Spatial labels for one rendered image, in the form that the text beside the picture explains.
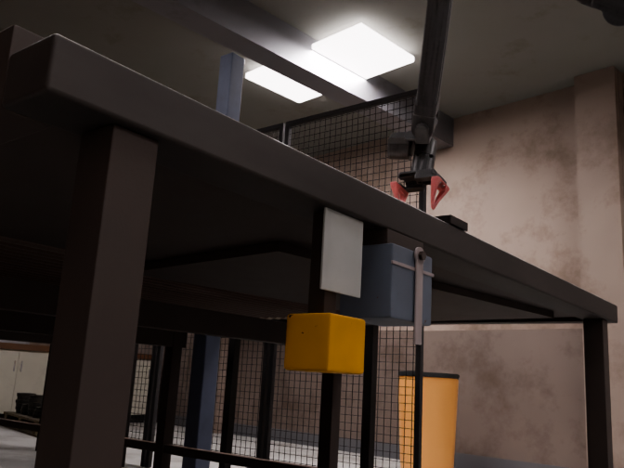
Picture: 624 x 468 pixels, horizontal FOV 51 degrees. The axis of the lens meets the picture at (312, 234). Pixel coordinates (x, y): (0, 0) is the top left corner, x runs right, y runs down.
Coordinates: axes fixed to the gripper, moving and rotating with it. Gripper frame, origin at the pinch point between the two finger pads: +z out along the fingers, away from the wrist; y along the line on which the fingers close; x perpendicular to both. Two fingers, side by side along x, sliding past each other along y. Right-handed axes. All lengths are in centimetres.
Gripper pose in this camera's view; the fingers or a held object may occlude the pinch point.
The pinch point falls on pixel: (415, 207)
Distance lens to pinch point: 170.8
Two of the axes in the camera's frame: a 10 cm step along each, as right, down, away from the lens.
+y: 8.0, -0.6, -6.0
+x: 5.7, 4.2, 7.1
